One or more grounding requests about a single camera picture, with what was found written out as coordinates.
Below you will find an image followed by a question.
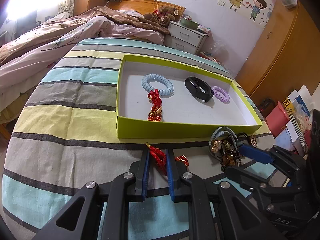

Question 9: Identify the gold rhinestone chain bracelet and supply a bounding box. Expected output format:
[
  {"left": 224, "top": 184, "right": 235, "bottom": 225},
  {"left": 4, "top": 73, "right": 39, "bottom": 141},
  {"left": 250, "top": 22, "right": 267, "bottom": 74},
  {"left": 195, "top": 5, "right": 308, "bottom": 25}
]
[{"left": 248, "top": 134, "right": 259, "bottom": 149}]

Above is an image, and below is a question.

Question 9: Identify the red knotted charm bracelet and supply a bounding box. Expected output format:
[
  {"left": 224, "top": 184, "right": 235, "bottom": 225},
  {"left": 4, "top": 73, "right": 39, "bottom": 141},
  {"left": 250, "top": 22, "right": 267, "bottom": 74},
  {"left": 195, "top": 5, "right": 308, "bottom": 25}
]
[{"left": 146, "top": 88, "right": 164, "bottom": 122}]

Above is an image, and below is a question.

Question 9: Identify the black fitness band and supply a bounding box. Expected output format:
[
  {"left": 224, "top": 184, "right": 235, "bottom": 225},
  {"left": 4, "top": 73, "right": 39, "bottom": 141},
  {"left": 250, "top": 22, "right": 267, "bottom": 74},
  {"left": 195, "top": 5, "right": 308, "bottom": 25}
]
[{"left": 184, "top": 76, "right": 214, "bottom": 102}]

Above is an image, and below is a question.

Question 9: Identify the pink plastic container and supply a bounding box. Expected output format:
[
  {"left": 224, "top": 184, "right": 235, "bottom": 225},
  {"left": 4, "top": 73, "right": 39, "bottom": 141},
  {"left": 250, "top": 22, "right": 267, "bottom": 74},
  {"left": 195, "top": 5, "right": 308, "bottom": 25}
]
[{"left": 266, "top": 101, "right": 290, "bottom": 137}]

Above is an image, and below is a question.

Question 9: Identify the lime green shallow box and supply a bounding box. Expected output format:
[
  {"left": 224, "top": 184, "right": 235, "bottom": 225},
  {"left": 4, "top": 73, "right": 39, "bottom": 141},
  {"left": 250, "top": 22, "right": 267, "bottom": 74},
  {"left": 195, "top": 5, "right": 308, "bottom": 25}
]
[{"left": 116, "top": 54, "right": 262, "bottom": 139}]

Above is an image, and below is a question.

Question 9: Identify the wooden wardrobe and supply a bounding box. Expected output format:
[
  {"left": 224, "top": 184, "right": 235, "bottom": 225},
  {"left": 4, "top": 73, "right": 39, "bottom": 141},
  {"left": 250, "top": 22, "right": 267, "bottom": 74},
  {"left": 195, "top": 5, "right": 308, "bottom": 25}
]
[{"left": 236, "top": 0, "right": 319, "bottom": 106}]

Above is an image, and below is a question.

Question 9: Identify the white bedside cabinet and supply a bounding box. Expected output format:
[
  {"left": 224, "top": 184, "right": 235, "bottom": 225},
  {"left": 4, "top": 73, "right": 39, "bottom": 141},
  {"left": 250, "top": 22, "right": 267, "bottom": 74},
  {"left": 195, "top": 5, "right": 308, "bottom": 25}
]
[{"left": 163, "top": 21, "right": 208, "bottom": 55}]

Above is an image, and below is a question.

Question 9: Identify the green basin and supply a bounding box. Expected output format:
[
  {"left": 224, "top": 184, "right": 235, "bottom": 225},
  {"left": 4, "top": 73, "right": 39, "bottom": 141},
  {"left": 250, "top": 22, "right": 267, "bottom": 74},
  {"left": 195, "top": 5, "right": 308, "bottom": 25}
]
[{"left": 180, "top": 18, "right": 199, "bottom": 30}]

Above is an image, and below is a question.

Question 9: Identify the brown teddy bear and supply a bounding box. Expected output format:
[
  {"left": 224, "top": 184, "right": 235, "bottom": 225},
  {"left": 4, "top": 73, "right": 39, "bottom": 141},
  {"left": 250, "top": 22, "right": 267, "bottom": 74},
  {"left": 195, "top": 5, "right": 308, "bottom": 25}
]
[{"left": 144, "top": 6, "right": 182, "bottom": 27}]

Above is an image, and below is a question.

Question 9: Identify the pink brown duvet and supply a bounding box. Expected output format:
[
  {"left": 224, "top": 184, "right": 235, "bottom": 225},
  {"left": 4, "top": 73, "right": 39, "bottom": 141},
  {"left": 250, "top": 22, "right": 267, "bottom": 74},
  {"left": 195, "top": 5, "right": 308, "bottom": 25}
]
[{"left": 1, "top": 7, "right": 169, "bottom": 124}]

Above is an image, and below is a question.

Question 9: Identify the wooden headboard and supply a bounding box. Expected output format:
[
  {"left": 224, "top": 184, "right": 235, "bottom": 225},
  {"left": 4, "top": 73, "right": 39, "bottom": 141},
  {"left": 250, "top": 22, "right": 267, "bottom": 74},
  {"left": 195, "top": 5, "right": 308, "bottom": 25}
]
[{"left": 107, "top": 0, "right": 185, "bottom": 19}]

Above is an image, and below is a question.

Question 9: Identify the purple spiral hair tie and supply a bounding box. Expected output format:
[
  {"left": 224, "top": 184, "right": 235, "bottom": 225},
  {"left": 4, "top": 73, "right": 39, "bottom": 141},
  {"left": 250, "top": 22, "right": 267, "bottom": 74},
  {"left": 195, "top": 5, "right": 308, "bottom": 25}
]
[{"left": 211, "top": 86, "right": 231, "bottom": 104}]

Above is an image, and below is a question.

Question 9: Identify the light blue spiral hair tie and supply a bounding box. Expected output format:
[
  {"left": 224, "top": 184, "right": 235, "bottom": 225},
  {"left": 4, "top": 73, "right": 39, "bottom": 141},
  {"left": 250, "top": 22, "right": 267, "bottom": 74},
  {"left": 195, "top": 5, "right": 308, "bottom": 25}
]
[{"left": 141, "top": 73, "right": 174, "bottom": 97}]

